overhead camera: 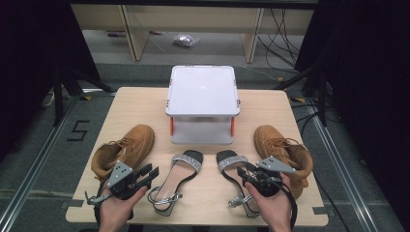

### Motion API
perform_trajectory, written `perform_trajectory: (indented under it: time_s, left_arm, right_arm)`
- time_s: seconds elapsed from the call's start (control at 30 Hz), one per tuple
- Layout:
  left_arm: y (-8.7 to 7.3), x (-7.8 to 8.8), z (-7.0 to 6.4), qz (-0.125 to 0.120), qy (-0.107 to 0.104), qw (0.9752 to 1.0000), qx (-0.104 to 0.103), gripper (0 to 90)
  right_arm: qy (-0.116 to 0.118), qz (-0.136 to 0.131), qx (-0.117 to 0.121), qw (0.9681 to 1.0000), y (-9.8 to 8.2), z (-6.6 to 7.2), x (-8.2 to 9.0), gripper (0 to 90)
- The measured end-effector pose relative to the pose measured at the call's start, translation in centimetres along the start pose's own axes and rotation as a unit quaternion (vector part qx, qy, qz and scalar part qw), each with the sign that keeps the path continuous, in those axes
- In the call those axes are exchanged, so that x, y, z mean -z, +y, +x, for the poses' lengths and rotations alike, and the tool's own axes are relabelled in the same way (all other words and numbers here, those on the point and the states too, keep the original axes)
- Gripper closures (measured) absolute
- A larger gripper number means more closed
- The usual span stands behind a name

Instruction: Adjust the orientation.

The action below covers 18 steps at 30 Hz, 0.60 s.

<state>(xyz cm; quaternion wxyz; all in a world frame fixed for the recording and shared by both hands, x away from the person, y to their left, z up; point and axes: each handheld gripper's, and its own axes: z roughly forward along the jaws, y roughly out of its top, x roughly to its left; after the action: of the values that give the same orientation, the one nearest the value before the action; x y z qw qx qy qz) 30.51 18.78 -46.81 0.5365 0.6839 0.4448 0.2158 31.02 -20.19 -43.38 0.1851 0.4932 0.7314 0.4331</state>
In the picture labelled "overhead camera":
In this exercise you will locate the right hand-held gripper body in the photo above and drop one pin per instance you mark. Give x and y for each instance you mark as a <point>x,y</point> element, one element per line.
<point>267,183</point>

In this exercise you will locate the tan suede lace-up boot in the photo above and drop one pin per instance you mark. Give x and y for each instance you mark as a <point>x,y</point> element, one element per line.
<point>137,140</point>
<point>270,141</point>

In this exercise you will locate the person's right hand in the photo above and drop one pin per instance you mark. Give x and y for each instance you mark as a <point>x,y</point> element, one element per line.
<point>274,212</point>

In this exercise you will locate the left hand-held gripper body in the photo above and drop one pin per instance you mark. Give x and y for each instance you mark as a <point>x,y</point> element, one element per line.
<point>121,175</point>

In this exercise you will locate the black curtain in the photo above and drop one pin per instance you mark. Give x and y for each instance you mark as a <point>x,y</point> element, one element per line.
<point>370,80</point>
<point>32,64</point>

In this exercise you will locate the clear plastic bag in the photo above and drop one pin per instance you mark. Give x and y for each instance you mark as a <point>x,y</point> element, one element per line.
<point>185,40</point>

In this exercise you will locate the black metal stand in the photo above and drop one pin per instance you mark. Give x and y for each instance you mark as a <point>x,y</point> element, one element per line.
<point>58,96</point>
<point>322,96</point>

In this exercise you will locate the person's left hand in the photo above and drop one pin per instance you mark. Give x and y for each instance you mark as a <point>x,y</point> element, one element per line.
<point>116,212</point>

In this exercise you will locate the black tape numeral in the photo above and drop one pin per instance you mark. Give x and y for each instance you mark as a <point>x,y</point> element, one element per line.
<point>77,130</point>

